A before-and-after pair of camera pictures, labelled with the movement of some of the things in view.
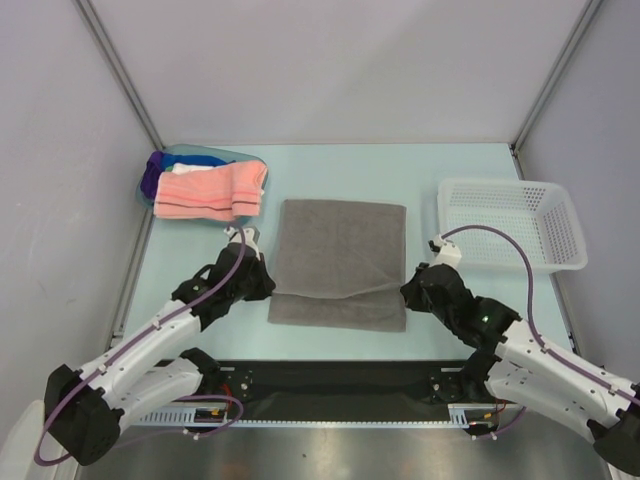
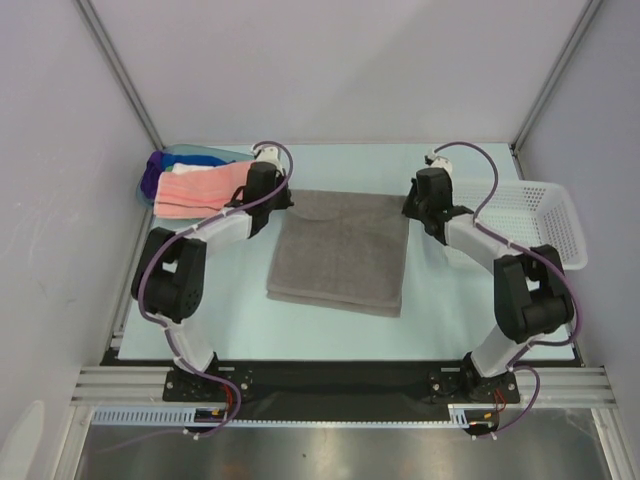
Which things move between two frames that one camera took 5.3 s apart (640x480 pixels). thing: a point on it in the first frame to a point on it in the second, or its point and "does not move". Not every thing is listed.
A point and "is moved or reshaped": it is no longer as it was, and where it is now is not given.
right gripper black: [420, 288] to [412, 206]
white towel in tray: [181, 168] does not move
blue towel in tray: [170, 159] does not move
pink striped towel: [218, 194] does not move
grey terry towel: [341, 265] is moved or reshaped
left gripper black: [266, 285] to [285, 201]
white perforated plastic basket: [540, 212] does not move
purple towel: [150, 177] does not move
